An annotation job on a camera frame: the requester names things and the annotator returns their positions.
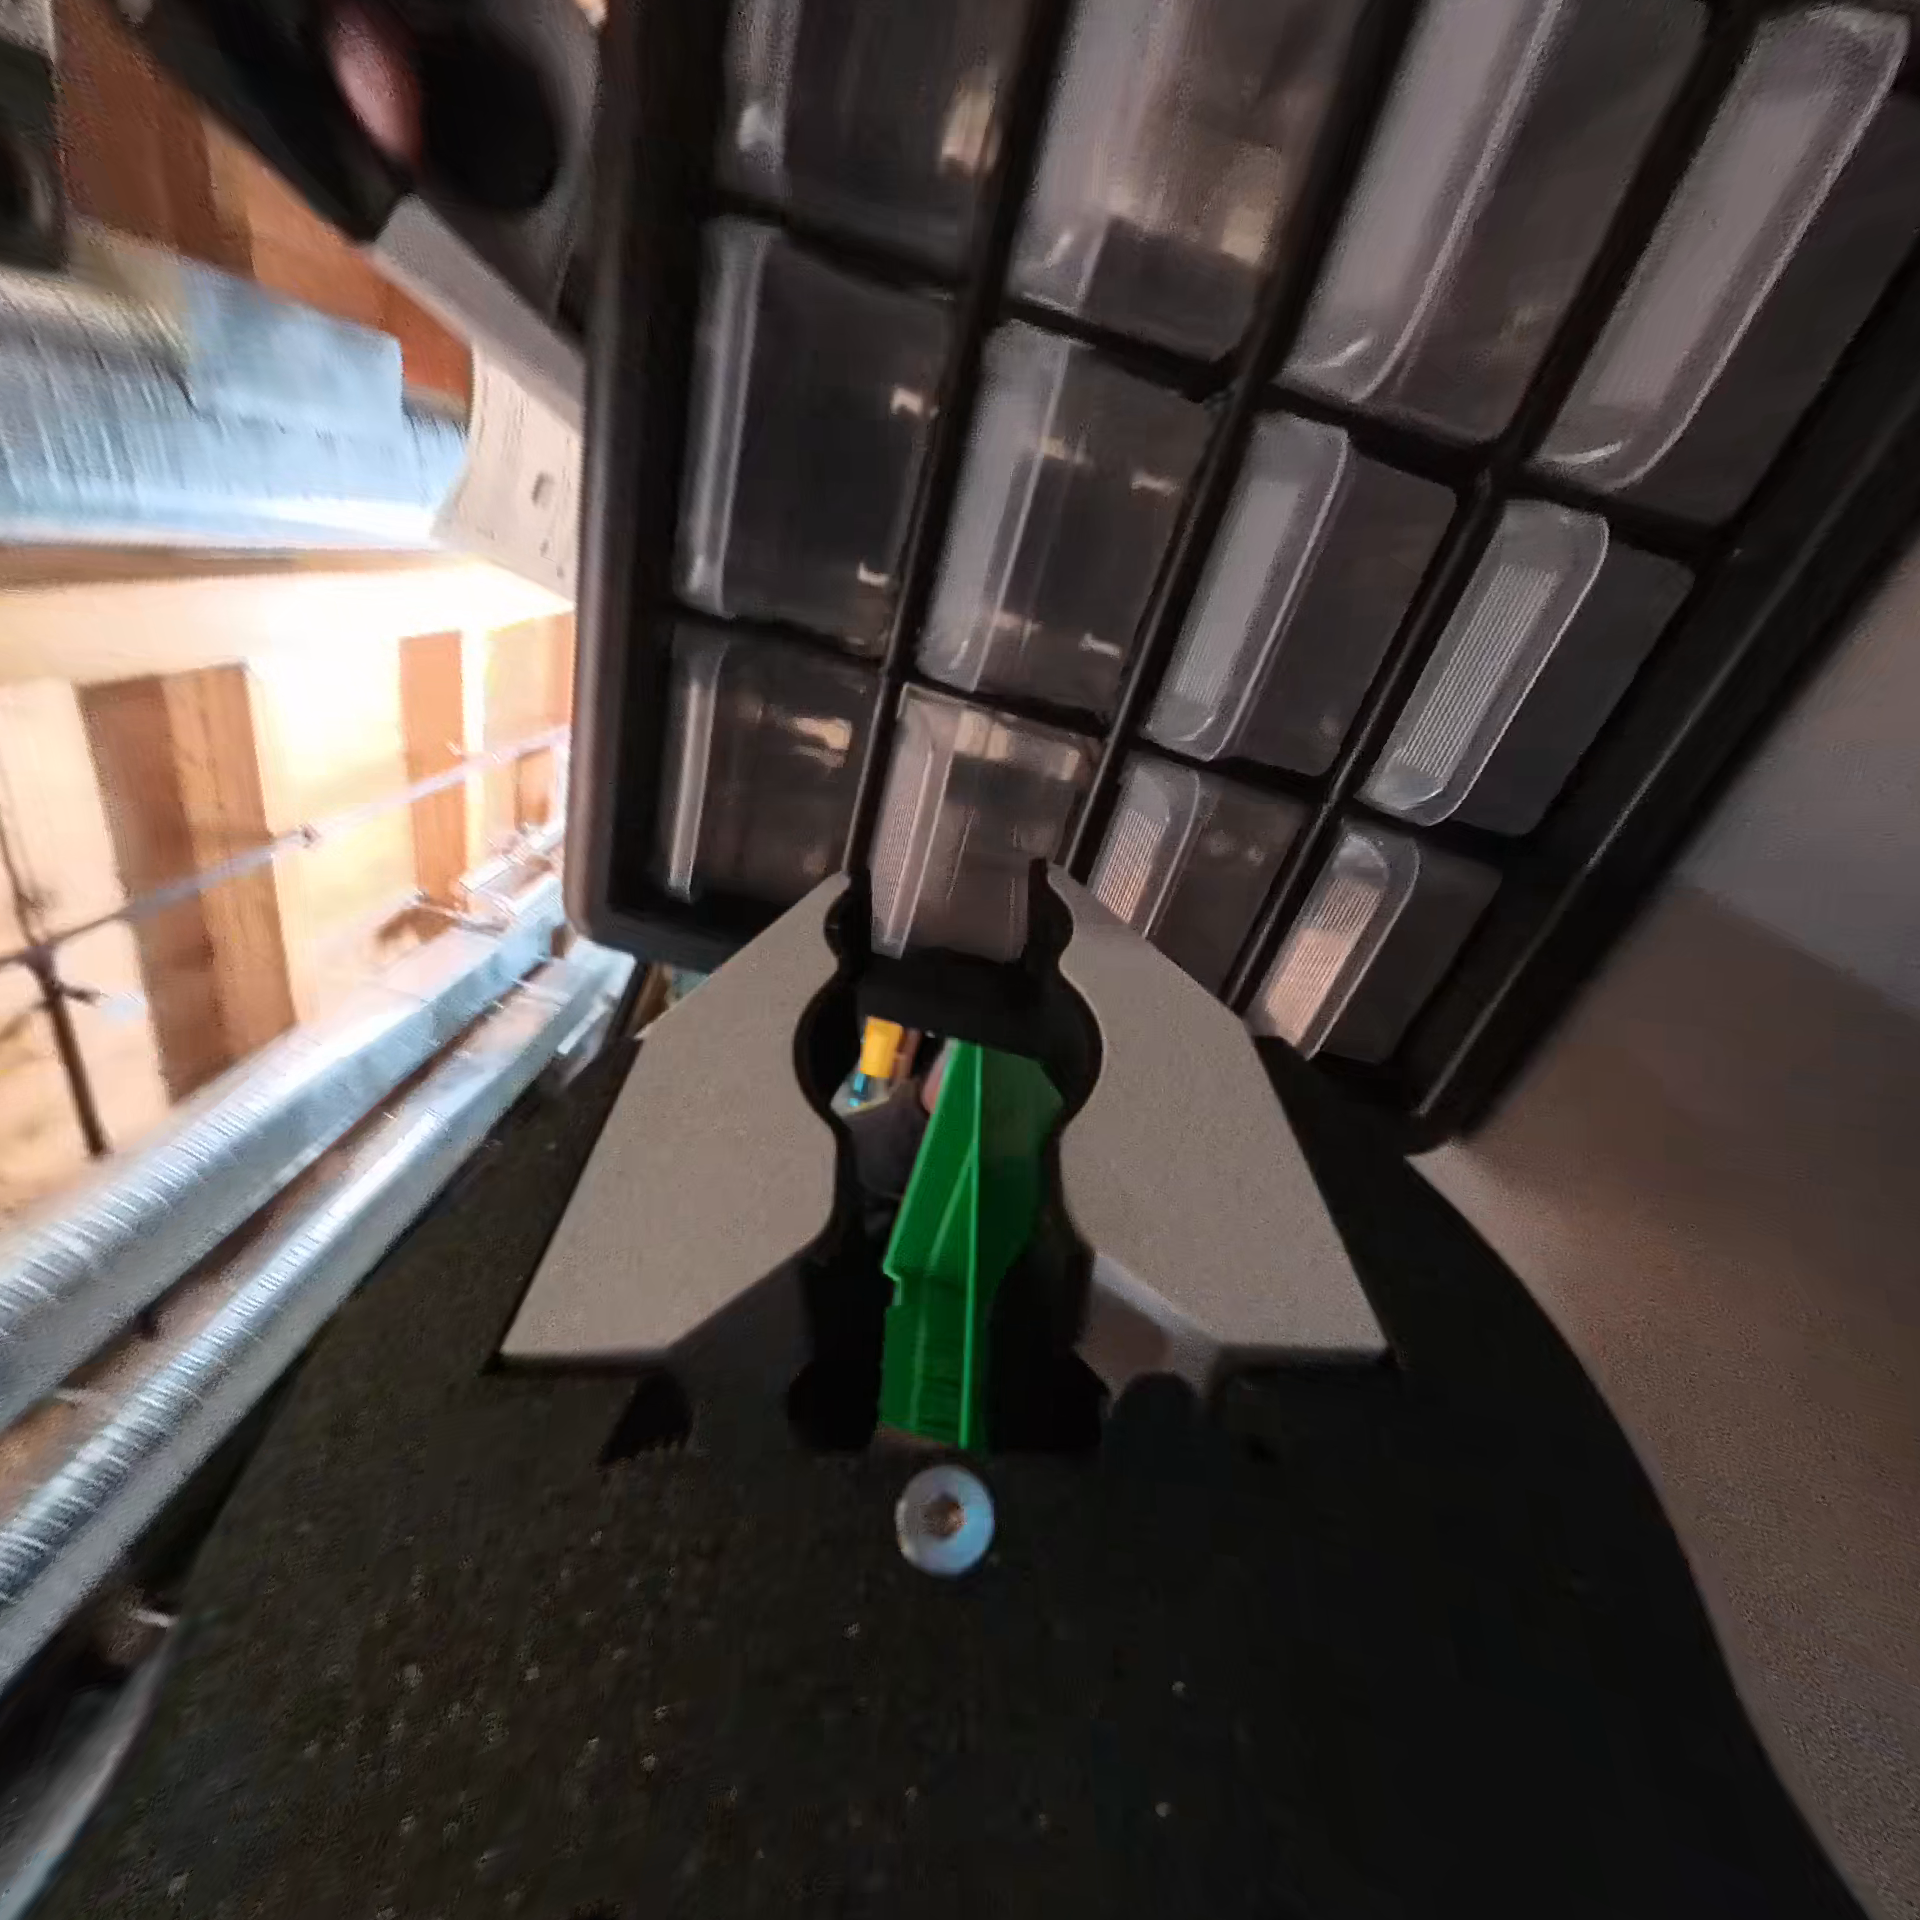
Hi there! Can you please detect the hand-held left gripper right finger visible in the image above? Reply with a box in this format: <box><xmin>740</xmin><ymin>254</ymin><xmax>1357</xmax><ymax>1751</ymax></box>
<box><xmin>1031</xmin><ymin>859</ymin><xmax>1391</xmax><ymax>1379</ymax></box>

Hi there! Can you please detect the silver ventilation duct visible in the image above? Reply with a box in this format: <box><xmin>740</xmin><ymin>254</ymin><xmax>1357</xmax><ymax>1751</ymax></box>
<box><xmin>0</xmin><ymin>877</ymin><xmax>641</xmax><ymax>1665</ymax></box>
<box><xmin>0</xmin><ymin>225</ymin><xmax>474</xmax><ymax>548</ymax></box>

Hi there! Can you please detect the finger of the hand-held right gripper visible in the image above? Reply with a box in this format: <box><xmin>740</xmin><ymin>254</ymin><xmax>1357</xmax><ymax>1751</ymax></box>
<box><xmin>371</xmin><ymin>197</ymin><xmax>592</xmax><ymax>439</ymax></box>

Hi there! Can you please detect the set of small clear drawers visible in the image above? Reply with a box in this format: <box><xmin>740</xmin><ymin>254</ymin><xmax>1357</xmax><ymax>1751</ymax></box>
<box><xmin>661</xmin><ymin>0</ymin><xmax>1914</xmax><ymax>1062</ymax></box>

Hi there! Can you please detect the black drawer cabinet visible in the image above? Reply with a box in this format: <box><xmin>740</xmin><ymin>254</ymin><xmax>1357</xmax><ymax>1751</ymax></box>
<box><xmin>560</xmin><ymin>0</ymin><xmax>1920</xmax><ymax>1159</ymax></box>

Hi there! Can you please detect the person's right hand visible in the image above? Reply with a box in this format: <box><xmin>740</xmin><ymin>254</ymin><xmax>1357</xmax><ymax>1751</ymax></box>
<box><xmin>324</xmin><ymin>0</ymin><xmax>431</xmax><ymax>172</ymax></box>

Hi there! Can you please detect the green plastic bin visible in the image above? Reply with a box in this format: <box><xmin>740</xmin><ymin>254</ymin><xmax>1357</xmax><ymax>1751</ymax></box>
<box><xmin>875</xmin><ymin>1039</ymin><xmax>1071</xmax><ymax>1459</ymax></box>

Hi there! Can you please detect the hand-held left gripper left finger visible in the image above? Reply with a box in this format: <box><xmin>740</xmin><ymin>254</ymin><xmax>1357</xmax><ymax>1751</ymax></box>
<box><xmin>494</xmin><ymin>874</ymin><xmax>880</xmax><ymax>1374</ymax></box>

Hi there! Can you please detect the clear plastic drawer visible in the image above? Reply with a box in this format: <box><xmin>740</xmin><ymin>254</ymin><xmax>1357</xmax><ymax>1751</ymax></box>
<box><xmin>867</xmin><ymin>682</ymin><xmax>1104</xmax><ymax>969</ymax></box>

